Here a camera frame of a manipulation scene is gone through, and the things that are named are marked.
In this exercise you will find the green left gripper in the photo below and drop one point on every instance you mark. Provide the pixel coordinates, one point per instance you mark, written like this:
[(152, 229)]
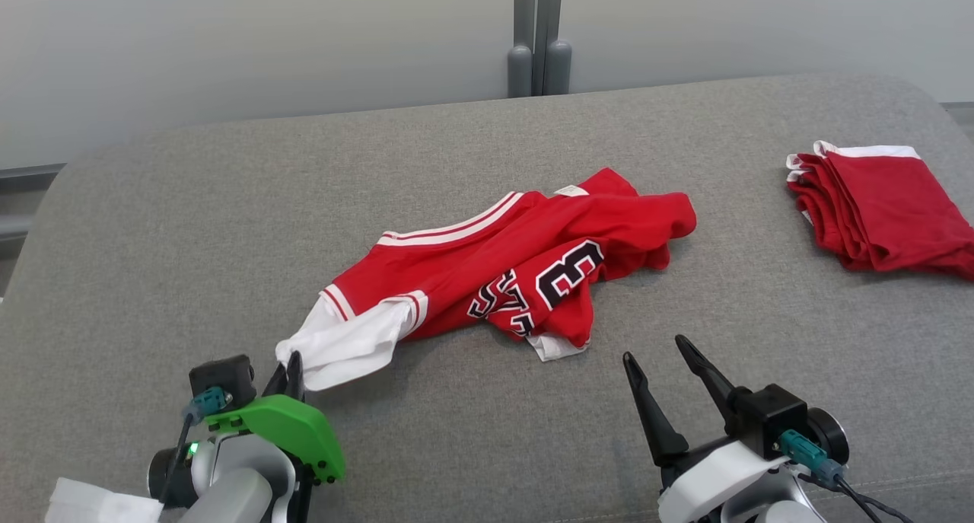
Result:
[(293, 428)]

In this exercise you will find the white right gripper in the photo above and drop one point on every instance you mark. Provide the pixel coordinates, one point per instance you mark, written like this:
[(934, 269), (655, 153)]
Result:
[(708, 485)]

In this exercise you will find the red and white jersey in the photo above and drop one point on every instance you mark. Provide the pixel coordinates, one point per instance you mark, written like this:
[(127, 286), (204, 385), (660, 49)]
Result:
[(494, 272)]

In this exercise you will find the red shorts with white stripe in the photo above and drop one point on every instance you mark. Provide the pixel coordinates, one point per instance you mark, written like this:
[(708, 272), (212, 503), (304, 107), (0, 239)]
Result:
[(890, 203)]

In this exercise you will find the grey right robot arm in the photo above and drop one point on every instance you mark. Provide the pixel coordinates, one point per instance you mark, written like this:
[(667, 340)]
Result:
[(825, 432)]

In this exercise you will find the white crumpled sheet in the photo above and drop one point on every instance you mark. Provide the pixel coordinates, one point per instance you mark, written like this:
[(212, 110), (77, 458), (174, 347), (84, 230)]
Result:
[(99, 504)]

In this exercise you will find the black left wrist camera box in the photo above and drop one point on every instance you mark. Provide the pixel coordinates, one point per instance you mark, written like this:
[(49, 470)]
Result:
[(222, 378)]

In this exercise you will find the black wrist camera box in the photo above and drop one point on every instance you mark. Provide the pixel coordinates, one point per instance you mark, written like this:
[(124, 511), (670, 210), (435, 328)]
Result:
[(222, 378), (765, 416)]

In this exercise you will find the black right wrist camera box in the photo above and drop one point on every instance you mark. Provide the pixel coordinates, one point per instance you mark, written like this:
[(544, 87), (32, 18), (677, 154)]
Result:
[(765, 416)]

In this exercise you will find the grey metal frame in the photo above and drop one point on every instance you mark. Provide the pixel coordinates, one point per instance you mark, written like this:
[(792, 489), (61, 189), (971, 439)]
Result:
[(19, 203)]

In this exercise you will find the grey metal post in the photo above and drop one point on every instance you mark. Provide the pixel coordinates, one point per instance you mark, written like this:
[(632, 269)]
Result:
[(522, 20), (554, 20)]

